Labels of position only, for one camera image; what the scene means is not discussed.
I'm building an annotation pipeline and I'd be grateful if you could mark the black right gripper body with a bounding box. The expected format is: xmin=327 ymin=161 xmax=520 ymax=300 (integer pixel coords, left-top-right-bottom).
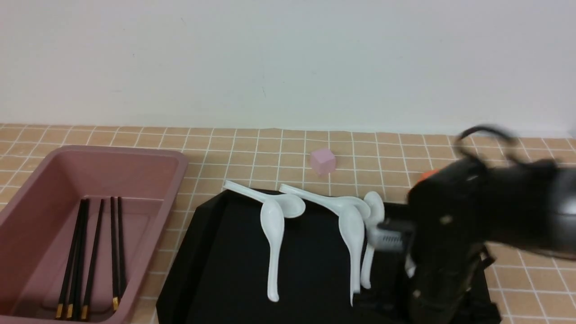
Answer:
xmin=396 ymin=160 xmax=495 ymax=324

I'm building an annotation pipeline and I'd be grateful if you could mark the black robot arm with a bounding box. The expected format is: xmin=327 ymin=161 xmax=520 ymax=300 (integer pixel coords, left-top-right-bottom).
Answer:
xmin=407 ymin=158 xmax=575 ymax=324

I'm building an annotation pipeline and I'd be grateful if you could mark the orange cube block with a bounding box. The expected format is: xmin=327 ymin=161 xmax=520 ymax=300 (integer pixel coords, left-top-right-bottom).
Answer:
xmin=416 ymin=169 xmax=438 ymax=183

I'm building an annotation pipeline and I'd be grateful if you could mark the white ceramic spoon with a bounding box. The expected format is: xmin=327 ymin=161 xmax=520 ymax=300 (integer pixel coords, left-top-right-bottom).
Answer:
xmin=360 ymin=191 xmax=385 ymax=289
xmin=223 ymin=180 xmax=306 ymax=219
xmin=261 ymin=198 xmax=285 ymax=303
xmin=338 ymin=205 xmax=365 ymax=306
xmin=279 ymin=183 xmax=371 ymax=219

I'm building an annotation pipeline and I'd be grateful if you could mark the checkered beige tablecloth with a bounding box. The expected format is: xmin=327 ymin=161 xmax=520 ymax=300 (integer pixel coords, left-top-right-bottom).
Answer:
xmin=0 ymin=124 xmax=576 ymax=324

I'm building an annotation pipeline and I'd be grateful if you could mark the pink cube block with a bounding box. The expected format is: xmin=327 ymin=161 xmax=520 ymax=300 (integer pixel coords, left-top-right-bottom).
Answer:
xmin=309 ymin=148 xmax=337 ymax=175

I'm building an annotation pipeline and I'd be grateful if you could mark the black rectangular tray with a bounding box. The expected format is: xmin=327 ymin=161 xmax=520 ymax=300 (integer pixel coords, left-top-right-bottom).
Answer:
xmin=156 ymin=189 xmax=502 ymax=324

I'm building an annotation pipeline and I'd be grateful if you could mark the black chopstick gold tip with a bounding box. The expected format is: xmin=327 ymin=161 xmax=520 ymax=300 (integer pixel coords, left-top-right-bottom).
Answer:
xmin=66 ymin=198 xmax=90 ymax=321
xmin=55 ymin=199 xmax=85 ymax=320
xmin=80 ymin=199 xmax=105 ymax=322
xmin=117 ymin=197 xmax=127 ymax=301
xmin=110 ymin=197 xmax=120 ymax=312

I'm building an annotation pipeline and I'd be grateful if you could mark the pink plastic bin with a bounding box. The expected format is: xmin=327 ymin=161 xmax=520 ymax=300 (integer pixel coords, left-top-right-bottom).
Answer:
xmin=0 ymin=145 xmax=189 ymax=324

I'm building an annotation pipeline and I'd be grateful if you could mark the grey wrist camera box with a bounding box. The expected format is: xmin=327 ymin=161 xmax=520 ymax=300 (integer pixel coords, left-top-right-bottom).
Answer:
xmin=372 ymin=220 xmax=415 ymax=254

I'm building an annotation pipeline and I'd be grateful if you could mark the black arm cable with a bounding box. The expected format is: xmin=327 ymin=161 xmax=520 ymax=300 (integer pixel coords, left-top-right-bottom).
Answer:
xmin=454 ymin=125 xmax=522 ymax=162

